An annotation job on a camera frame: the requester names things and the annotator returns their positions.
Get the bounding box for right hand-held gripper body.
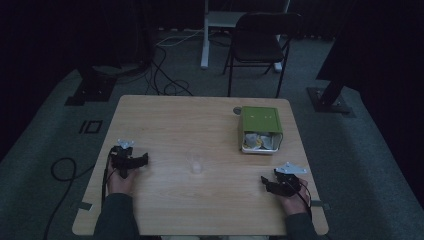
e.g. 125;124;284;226
273;161;308;198

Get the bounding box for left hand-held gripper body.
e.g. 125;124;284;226
109;138;136;180

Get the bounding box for clear plastic cup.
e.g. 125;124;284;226
185;147;206;175

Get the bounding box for green waste bin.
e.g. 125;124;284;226
238;105;284;155

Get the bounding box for person's right hand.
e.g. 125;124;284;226
280;178;312;216

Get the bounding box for person's left hand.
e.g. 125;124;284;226
106;166;138;196

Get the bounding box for crumpled white paper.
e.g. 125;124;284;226
259;133;279;150

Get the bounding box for black stand base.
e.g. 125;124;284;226
64;64;118;107

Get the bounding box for black slanted stand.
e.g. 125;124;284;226
306;0;358;116

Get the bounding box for dark curtain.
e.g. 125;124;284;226
0;0;205;161
289;0;424;209

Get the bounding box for black folding chair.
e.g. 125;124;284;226
222;12;303;99

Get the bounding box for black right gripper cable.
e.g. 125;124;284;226
289;181;314;219

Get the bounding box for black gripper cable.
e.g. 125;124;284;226
101;147;118;208
289;181;314;219

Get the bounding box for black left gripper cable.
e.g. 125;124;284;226
101;147;118;208

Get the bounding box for looped black floor cable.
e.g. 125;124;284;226
42;157;97;240

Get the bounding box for black floor cables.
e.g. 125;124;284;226
116;44;195;98

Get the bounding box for white floor cable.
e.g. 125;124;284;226
155;29;205;48

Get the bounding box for white desk frame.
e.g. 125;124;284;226
200;0;292;73

